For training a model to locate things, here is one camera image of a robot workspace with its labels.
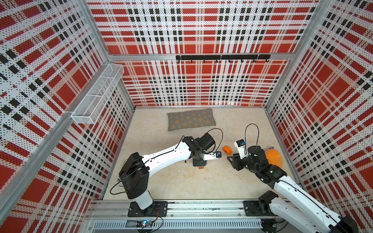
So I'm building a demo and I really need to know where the grey floral cushion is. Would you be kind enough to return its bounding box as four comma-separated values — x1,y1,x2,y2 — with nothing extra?
167,108,216,132

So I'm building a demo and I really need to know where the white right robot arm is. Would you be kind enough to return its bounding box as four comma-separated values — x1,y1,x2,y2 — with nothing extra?
227,140,358,233

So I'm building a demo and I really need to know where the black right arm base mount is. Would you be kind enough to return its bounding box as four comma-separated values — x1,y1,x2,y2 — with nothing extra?
243,191,279,216

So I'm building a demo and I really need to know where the orange plush toy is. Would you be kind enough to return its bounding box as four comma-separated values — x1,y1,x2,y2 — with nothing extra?
265,149,284,168

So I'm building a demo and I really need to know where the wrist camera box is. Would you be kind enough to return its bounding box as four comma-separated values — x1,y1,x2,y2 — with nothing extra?
234,139,248,159
203,151,221,161

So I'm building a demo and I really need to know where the orange translucent lego piece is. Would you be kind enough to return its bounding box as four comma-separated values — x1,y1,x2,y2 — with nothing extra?
222,146,233,156

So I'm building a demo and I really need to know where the black right camera cable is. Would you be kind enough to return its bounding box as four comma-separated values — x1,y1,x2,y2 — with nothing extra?
244,123,260,148

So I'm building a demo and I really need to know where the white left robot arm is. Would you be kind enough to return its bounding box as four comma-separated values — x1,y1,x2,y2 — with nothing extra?
119,133,221,211

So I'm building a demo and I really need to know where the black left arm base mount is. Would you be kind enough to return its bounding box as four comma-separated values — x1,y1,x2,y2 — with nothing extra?
127,201,168,217

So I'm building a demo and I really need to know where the white wire mesh basket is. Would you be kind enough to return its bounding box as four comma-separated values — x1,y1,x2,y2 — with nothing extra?
71,64,124,124

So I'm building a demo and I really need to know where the green lit circuit board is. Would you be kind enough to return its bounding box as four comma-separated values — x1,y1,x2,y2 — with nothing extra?
136,220,153,228

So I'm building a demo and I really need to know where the black hook rail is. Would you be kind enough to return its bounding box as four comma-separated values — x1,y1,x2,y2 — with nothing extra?
175,54,271,62

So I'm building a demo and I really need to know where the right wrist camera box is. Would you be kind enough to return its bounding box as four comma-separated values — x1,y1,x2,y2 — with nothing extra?
234,139,248,159

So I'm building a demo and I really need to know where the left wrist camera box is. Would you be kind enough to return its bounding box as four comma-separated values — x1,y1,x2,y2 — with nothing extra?
203,151,221,161

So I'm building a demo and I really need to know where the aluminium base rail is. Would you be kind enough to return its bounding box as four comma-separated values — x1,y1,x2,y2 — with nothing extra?
87,198,292,231

